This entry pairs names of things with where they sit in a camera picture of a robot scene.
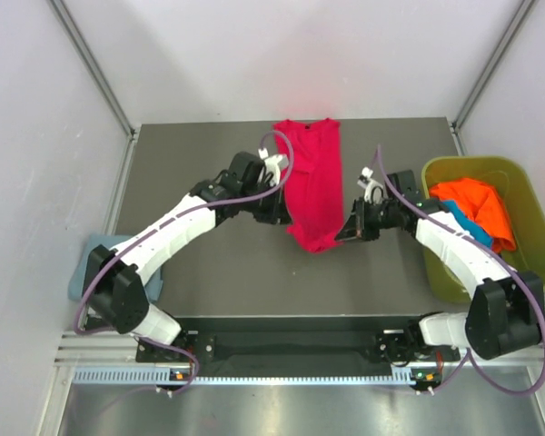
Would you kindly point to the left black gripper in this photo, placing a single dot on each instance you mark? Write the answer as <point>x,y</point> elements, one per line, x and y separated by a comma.
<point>278,213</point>

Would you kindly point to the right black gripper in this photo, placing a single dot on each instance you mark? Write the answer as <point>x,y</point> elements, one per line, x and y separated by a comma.
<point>358,227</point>

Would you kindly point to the magenta t shirt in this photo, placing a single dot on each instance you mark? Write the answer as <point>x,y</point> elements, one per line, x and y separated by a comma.
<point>313,193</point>

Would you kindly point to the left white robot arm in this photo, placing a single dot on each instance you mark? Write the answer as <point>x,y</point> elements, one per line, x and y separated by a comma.
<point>115,277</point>

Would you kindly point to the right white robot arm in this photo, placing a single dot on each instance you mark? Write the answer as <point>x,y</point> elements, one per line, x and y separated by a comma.
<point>506,307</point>

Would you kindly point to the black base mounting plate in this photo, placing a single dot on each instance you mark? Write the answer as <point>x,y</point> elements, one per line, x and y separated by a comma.
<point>305,346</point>

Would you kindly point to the blue t shirt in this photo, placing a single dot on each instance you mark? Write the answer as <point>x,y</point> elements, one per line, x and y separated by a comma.
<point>467,224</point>

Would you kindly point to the orange t shirt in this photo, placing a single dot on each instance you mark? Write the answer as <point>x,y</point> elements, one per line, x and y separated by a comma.
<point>481,202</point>

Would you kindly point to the folded grey-blue t shirt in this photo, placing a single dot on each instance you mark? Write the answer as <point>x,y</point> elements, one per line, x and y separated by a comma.
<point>153,288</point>

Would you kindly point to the olive green plastic bin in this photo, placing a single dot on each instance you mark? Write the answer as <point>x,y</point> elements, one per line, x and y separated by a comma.
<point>514,188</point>

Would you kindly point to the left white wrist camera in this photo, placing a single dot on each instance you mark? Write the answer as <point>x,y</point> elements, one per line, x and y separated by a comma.
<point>273,165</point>

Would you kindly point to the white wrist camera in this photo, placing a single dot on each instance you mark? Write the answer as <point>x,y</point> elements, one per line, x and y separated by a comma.
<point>373,191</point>
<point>273,165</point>

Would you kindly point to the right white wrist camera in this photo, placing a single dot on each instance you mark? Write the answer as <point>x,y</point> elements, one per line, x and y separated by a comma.
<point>373,191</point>

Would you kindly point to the right aluminium corner post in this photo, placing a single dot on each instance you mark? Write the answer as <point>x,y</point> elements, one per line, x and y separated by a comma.
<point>500,49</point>

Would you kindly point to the aluminium corner post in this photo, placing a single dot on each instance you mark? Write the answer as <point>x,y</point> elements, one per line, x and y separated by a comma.
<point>93,68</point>
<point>500,49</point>

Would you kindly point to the left aluminium corner post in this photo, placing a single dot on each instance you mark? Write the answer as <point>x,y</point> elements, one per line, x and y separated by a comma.
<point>93,68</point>

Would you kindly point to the aluminium frame rail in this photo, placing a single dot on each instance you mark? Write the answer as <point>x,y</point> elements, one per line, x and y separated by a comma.
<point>109,348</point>

